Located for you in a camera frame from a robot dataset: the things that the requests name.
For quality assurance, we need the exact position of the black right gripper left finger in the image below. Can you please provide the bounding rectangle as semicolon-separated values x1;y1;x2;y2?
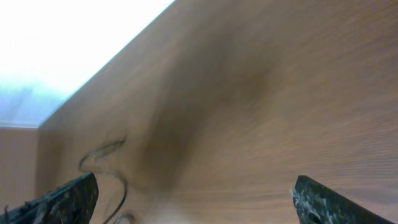
1;172;99;224

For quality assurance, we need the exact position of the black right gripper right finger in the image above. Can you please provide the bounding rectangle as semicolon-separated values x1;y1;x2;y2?
290;175;393;224

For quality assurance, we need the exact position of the black USB cable bundle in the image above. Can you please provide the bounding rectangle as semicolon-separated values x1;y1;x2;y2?
77;136;136;224

